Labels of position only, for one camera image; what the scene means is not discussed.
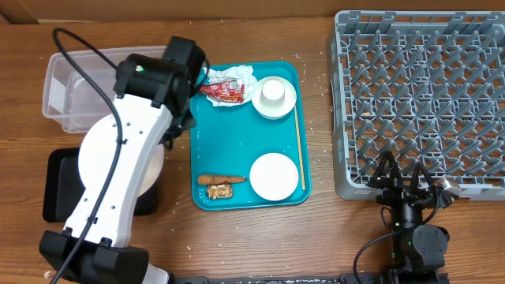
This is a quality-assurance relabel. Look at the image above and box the red snack wrapper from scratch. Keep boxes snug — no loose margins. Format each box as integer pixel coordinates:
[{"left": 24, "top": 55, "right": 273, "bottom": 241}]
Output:
[{"left": 200, "top": 80, "right": 245, "bottom": 103}]

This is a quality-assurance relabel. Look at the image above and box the white napkin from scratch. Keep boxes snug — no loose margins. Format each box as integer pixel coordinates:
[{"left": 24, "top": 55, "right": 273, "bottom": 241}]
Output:
[{"left": 203, "top": 65, "right": 258, "bottom": 107}]

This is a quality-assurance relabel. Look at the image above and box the clear plastic bin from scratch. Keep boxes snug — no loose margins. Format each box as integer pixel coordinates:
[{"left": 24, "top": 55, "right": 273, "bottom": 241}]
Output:
[{"left": 41, "top": 45, "right": 174, "bottom": 134}]

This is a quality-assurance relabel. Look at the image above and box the large pink plate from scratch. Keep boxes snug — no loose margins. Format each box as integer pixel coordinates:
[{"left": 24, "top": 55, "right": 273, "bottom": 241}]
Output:
[{"left": 78, "top": 114, "right": 164, "bottom": 196}]

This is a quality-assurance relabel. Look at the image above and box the brown food scrap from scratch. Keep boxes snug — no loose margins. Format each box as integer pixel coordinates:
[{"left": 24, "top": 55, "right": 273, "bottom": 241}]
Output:
[{"left": 206, "top": 183, "right": 234, "bottom": 200}]

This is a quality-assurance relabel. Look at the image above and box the black tray bin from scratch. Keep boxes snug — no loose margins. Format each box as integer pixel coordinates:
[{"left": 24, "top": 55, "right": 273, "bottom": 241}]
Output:
[{"left": 43, "top": 148, "right": 163, "bottom": 222}]

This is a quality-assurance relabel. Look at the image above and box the grey plastic dish rack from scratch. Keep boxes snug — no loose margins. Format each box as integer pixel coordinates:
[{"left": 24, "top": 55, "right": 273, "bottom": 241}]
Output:
[{"left": 328, "top": 10, "right": 504, "bottom": 201}]

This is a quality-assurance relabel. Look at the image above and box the cream bowl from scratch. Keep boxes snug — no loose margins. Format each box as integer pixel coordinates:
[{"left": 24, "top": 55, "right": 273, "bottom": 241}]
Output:
[{"left": 252, "top": 77, "right": 297, "bottom": 120}]

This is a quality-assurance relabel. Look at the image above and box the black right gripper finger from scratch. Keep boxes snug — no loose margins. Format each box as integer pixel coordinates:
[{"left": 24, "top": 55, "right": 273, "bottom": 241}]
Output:
[
  {"left": 410, "top": 162, "right": 434, "bottom": 192},
  {"left": 370, "top": 150, "right": 402, "bottom": 185}
]

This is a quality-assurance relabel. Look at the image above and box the orange carrot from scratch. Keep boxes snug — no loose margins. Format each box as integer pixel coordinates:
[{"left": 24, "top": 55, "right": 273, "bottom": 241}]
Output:
[{"left": 197, "top": 174, "right": 248, "bottom": 185}]

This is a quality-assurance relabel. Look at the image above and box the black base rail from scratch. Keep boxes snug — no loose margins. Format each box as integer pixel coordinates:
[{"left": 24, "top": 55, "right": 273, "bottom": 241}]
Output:
[{"left": 174, "top": 273, "right": 398, "bottom": 284}]

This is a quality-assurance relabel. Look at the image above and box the white plastic cup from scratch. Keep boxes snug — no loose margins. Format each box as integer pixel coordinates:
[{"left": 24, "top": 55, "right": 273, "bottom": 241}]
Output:
[{"left": 262, "top": 80, "right": 285, "bottom": 102}]

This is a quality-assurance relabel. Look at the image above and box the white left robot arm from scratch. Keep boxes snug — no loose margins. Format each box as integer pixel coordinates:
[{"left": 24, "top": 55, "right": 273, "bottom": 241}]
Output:
[{"left": 39, "top": 36, "right": 209, "bottom": 283}]

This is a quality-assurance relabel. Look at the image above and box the wooden chopstick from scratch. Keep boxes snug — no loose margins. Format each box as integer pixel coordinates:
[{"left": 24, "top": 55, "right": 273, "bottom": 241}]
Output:
[{"left": 294, "top": 104, "right": 306, "bottom": 191}]

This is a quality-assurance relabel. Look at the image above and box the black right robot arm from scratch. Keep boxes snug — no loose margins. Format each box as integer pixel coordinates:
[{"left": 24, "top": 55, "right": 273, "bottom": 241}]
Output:
[{"left": 366, "top": 151, "right": 454, "bottom": 284}]

